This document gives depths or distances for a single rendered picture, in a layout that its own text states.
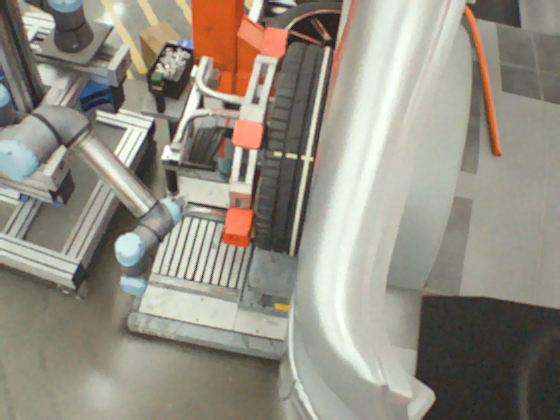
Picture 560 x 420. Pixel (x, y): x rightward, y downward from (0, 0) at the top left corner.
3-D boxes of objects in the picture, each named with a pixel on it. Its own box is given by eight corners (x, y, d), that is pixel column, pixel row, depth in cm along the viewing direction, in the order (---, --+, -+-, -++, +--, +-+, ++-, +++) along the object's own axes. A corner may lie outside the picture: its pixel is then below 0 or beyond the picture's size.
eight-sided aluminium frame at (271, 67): (248, 259, 215) (252, 160, 169) (229, 256, 216) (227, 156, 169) (277, 132, 244) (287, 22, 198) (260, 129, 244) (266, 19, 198)
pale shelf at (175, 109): (180, 122, 264) (180, 117, 261) (141, 115, 265) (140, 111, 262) (206, 50, 287) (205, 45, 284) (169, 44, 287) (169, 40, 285)
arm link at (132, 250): (134, 217, 171) (140, 238, 181) (107, 247, 166) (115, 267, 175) (157, 231, 169) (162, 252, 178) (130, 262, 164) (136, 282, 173)
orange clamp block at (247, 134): (262, 151, 180) (259, 149, 171) (234, 146, 180) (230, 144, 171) (267, 126, 179) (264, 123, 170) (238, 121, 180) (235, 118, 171)
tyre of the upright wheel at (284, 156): (356, 81, 239) (325, 258, 238) (293, 70, 240) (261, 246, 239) (374, 26, 173) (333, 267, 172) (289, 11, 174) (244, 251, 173)
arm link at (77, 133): (55, 93, 172) (174, 220, 186) (26, 119, 167) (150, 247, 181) (65, 80, 162) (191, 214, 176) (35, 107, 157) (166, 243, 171)
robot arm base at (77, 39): (47, 47, 229) (41, 28, 220) (66, 21, 237) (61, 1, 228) (82, 56, 227) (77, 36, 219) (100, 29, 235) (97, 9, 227)
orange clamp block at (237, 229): (254, 222, 195) (248, 248, 191) (228, 217, 196) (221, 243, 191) (254, 210, 189) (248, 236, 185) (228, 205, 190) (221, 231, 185)
